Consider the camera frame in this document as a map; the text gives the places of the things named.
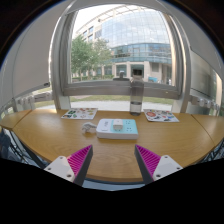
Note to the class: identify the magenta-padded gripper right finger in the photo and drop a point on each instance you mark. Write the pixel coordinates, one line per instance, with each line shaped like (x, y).
(165, 167)

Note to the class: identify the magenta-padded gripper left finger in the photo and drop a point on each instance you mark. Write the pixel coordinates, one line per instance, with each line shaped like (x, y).
(63, 168)

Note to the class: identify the small white charger block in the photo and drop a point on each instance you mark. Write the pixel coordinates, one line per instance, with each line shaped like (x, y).
(118, 125)

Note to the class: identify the white power strip plug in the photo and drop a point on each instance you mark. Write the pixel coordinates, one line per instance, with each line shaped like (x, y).
(88, 127)

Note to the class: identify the sticker sheet with red circle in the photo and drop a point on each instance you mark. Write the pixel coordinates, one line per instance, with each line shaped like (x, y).
(160, 115)

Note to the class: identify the sticker sheet with food pictures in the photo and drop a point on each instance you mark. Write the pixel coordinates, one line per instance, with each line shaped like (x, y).
(80, 113)

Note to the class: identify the clear grey water bottle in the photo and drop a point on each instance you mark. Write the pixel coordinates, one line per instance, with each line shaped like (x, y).
(136, 96)

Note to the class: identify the white roller blind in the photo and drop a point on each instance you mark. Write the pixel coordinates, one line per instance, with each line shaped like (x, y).
(33, 60)
(203, 43)

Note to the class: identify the green tree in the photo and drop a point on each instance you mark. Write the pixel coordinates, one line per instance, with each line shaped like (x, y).
(85, 55)

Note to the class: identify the glass office building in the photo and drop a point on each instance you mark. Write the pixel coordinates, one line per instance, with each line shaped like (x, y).
(136, 36)

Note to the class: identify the grey rail with white knobs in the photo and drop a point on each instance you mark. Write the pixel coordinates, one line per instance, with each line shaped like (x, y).
(201, 101)
(36, 97)

